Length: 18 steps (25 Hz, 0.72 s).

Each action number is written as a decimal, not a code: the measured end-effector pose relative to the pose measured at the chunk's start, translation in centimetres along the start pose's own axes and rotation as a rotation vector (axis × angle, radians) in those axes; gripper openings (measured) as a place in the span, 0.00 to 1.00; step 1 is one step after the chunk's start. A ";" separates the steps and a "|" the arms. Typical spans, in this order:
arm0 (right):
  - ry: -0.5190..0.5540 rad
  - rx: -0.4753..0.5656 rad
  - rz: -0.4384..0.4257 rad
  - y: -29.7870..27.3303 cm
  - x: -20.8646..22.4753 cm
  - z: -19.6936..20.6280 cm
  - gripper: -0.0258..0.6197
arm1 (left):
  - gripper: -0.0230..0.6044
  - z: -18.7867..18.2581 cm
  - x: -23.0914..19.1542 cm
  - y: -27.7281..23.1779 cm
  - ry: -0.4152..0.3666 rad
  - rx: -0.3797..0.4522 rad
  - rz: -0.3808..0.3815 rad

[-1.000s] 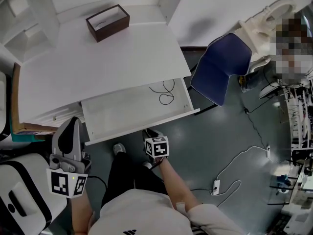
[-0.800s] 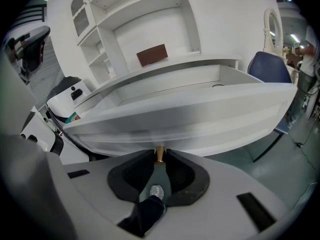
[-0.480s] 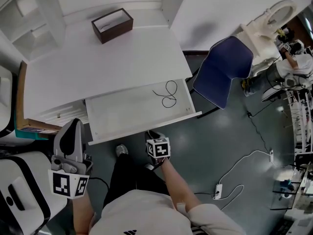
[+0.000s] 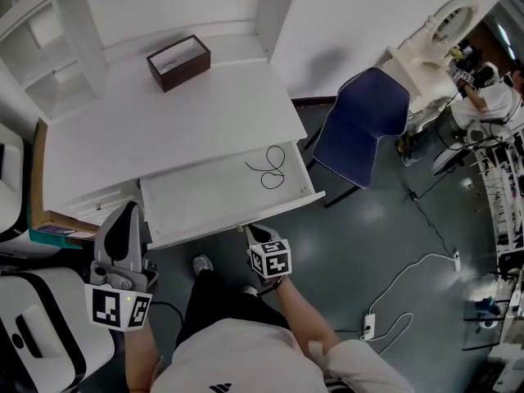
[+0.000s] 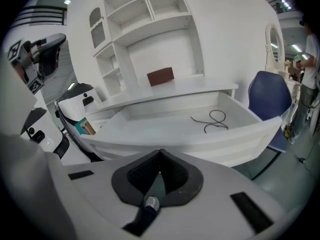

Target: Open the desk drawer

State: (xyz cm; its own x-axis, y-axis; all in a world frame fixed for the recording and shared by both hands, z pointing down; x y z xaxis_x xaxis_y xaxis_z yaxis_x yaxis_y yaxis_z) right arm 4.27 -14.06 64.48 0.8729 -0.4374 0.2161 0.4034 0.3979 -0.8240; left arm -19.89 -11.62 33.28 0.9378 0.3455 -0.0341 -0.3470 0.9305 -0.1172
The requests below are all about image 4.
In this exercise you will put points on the person's white shirt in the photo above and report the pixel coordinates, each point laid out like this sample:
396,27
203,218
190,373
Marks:
245,358

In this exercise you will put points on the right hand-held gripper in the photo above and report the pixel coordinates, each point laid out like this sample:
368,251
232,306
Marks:
272,260

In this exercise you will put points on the white power strip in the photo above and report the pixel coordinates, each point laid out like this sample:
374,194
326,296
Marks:
369,326

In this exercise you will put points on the person's right forearm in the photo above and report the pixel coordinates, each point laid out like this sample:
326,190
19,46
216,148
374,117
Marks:
305,317

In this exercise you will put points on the teal flat box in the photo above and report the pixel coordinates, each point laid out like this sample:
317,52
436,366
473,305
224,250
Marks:
53,238

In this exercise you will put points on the cluttered white rack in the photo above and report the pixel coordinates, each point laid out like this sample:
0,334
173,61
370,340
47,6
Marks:
505,195

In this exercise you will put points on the white shelf hutch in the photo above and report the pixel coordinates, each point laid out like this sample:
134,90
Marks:
61,43

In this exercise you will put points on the white black seat unit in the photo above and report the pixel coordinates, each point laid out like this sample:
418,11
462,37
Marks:
45,334

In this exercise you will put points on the white desk drawer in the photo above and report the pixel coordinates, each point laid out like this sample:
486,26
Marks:
204,195

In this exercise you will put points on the white desk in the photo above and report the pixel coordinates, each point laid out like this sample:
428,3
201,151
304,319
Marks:
172,129

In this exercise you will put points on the dark brown wooden box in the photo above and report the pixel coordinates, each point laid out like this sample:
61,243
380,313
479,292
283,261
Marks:
186,70

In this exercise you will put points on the glass side table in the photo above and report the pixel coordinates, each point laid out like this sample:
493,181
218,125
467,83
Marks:
487,326

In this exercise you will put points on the white ornate vanity mirror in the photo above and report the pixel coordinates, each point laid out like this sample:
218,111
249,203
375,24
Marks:
430,60

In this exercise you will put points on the person's left forearm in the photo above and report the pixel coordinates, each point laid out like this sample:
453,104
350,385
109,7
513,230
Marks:
141,358

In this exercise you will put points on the white black machine housing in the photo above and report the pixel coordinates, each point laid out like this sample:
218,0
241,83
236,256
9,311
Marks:
10,186

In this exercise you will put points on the blue chair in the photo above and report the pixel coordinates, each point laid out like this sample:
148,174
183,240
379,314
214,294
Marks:
360,125

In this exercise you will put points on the person's grey shoe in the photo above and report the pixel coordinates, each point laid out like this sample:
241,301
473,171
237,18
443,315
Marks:
249,290
203,264

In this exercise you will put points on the white plug adapter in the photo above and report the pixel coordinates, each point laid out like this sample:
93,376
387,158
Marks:
456,261

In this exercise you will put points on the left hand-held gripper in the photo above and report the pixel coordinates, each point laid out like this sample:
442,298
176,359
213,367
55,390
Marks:
118,278

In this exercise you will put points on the person's black trousers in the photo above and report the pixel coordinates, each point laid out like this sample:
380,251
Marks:
221,297

